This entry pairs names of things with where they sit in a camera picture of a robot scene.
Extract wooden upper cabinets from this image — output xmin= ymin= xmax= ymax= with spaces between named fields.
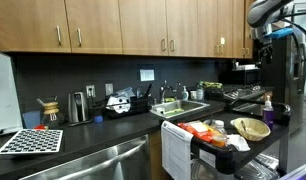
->
xmin=0 ymin=0 xmax=256 ymax=60

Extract green patterned oven mitts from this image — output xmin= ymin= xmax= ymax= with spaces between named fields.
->
xmin=198 ymin=80 xmax=224 ymax=90

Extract stainless steel refrigerator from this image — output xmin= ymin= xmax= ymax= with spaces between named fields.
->
xmin=259 ymin=0 xmax=306 ymax=136

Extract clear plastic container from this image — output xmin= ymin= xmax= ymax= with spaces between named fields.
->
xmin=191 ymin=158 xmax=221 ymax=180

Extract stainless electric kettle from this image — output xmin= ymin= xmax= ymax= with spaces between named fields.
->
xmin=66 ymin=91 xmax=93 ymax=127

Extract woven wicker basket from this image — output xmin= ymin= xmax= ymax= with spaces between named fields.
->
xmin=232 ymin=117 xmax=272 ymax=142

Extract white soap dispenser bottle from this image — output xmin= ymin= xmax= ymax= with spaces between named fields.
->
xmin=181 ymin=85 xmax=190 ymax=102

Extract white cart label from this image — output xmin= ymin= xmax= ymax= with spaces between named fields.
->
xmin=198 ymin=148 xmax=217 ymax=169

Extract white wall outlet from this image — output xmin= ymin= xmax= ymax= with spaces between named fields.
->
xmin=85 ymin=84 xmax=97 ymax=99

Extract stainless gas stove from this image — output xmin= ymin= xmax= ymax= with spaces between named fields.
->
xmin=206 ymin=83 xmax=276 ymax=118

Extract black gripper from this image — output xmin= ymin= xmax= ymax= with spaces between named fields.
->
xmin=256 ymin=41 xmax=275 ymax=65

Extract glass pour-over coffee maker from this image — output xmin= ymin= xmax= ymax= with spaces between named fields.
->
xmin=36 ymin=95 xmax=65 ymax=129

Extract stainless steel sink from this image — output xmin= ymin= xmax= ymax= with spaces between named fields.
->
xmin=148 ymin=99 xmax=211 ymax=120

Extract chrome kitchen faucet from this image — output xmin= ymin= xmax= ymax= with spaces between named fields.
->
xmin=158 ymin=79 xmax=174 ymax=104

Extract orange juice plastic bottle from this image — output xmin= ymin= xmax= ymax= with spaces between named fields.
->
xmin=212 ymin=119 xmax=228 ymax=148

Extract small red object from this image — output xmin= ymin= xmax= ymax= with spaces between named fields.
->
xmin=33 ymin=124 xmax=49 ymax=131

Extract black microwave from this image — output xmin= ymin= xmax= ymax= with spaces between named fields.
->
xmin=218 ymin=68 xmax=262 ymax=86

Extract white wall notice paper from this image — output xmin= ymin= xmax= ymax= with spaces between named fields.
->
xmin=139 ymin=68 xmax=156 ymax=82

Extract white wall switch plate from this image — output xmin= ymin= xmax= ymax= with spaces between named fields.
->
xmin=104 ymin=82 xmax=115 ymax=97

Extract stainless steel dishwasher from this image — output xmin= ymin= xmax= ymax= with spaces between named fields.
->
xmin=17 ymin=134 xmax=152 ymax=180

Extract thin chrome tap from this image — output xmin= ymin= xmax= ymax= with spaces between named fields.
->
xmin=175 ymin=82 xmax=182 ymax=100

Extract white box on microwave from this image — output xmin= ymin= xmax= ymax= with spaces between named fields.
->
xmin=232 ymin=59 xmax=261 ymax=72

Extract light blue plastic container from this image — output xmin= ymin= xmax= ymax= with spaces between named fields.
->
xmin=22 ymin=110 xmax=42 ymax=130

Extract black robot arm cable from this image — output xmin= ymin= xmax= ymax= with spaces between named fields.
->
xmin=281 ymin=13 xmax=306 ymax=63

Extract white hanging towel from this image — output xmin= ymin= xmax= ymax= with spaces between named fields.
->
xmin=160 ymin=120 xmax=195 ymax=180

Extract black service cart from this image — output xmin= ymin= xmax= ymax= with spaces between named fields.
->
xmin=161 ymin=98 xmax=292 ymax=180

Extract black white checkerboard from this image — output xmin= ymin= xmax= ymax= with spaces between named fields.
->
xmin=0 ymin=128 xmax=64 ymax=156

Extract black dish rack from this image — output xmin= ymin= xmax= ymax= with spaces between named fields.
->
xmin=102 ymin=94 xmax=154 ymax=119

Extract red orange snack bag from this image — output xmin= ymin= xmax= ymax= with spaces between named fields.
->
xmin=177 ymin=120 xmax=216 ymax=144

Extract whiteboard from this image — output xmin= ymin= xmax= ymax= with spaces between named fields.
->
xmin=0 ymin=50 xmax=24 ymax=136

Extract white round plate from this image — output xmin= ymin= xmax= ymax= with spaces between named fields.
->
xmin=105 ymin=95 xmax=132 ymax=114

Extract purple soap pump bottle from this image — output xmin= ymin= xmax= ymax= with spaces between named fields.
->
xmin=262 ymin=94 xmax=275 ymax=131

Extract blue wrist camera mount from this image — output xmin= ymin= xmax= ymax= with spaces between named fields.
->
xmin=266 ymin=27 xmax=294 ymax=40

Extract white purple-edged board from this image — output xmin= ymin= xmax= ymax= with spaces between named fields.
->
xmin=278 ymin=159 xmax=306 ymax=180

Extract dark spoon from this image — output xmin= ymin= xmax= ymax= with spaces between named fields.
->
xmin=240 ymin=119 xmax=248 ymax=133

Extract clear spray bottle green cap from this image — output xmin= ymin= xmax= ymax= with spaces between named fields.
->
xmin=196 ymin=81 xmax=205 ymax=102

